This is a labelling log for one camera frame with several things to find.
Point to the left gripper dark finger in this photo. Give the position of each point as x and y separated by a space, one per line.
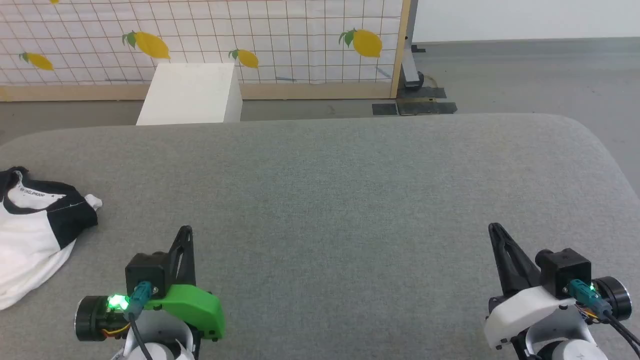
184 265

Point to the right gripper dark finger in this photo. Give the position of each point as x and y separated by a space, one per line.
512 265

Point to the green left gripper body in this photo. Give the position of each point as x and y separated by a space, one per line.
195 307

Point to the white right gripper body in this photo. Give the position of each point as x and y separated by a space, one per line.
525 312

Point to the white and black shirt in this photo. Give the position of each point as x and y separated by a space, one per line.
30 235

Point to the white cabinet box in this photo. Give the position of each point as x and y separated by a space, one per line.
190 95

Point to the grey fabric sofa cushion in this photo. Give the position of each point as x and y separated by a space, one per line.
350 210

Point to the large black floor plate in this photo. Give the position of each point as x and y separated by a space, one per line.
425 107

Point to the small black floor plate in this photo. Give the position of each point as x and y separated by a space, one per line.
384 109

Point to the lemon print partition screen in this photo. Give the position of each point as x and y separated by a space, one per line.
200 30

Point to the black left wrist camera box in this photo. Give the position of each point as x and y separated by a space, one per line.
145 272

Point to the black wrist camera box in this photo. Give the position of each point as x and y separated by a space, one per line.
145 272
565 270

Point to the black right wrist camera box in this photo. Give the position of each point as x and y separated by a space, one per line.
565 270

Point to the grey metal stand post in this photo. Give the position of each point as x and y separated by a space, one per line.
411 60

